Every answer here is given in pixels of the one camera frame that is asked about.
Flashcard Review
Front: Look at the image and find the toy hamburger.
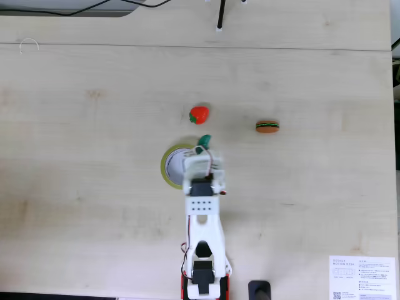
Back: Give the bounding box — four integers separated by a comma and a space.
255, 119, 281, 134

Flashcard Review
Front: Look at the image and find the clear packing tape roll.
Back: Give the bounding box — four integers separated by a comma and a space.
161, 143, 194, 191

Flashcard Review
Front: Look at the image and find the black cable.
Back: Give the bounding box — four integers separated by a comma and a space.
0, 0, 173, 16

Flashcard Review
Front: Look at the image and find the red toy strawberry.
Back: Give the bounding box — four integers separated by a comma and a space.
188, 106, 210, 125

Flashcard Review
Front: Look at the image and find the white printed paper sheet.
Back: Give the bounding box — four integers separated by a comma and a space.
329, 255, 396, 300

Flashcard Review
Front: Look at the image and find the green toy cucumber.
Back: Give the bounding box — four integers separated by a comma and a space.
197, 134, 214, 151

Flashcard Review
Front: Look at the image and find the white wire hook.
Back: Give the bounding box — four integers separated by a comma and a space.
19, 37, 40, 54

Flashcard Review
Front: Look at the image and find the black camera support rod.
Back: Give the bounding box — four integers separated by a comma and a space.
216, 0, 228, 33

